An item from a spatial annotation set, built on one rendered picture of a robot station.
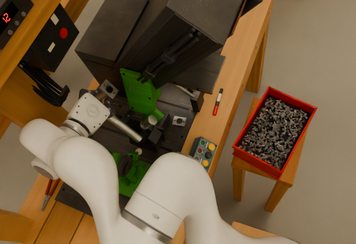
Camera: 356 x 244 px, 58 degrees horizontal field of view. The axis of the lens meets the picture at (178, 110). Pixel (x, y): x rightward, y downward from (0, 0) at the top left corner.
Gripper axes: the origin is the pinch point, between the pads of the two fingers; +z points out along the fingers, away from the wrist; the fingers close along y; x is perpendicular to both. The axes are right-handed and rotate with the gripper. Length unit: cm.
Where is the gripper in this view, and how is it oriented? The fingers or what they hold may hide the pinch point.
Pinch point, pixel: (105, 92)
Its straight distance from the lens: 106.9
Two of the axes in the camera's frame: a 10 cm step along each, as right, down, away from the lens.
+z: 4.0, -7.1, 5.8
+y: -6.7, -6.5, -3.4
